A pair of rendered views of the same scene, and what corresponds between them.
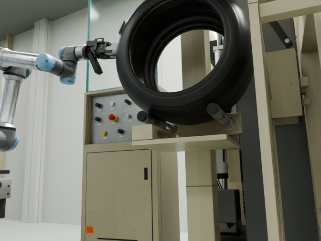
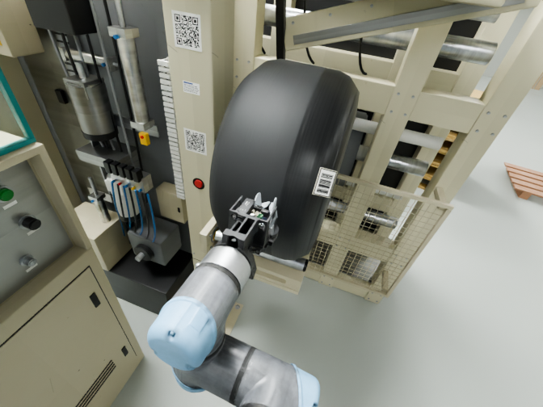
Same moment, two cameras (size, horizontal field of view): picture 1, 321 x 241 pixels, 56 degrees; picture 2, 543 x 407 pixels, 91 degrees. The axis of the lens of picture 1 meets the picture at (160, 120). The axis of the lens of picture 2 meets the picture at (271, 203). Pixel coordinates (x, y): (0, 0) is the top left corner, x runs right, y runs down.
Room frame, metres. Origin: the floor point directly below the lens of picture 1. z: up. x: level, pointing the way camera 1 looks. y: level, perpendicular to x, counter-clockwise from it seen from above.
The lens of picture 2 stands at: (1.39, 0.62, 1.63)
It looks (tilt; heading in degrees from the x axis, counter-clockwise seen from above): 40 degrees down; 262
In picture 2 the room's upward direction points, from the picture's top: 8 degrees clockwise
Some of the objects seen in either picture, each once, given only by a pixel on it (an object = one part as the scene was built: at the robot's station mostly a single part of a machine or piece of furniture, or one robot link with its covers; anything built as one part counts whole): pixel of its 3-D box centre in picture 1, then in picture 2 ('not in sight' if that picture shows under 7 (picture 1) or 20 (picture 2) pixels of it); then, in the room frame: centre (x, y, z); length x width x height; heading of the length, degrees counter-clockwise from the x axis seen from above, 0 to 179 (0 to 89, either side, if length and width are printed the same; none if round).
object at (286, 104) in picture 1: (280, 89); not in sight; (1.34, -0.56, 1.05); 0.20 x 0.15 x 0.30; 159
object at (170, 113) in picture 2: not in sight; (178, 139); (1.61, -0.20, 1.19); 0.05 x 0.04 x 0.48; 69
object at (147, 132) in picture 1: (159, 137); (256, 260); (1.33, 0.01, 0.84); 0.36 x 0.09 x 0.06; 159
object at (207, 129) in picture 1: (199, 126); (229, 210); (1.44, -0.19, 0.90); 0.40 x 0.03 x 0.10; 69
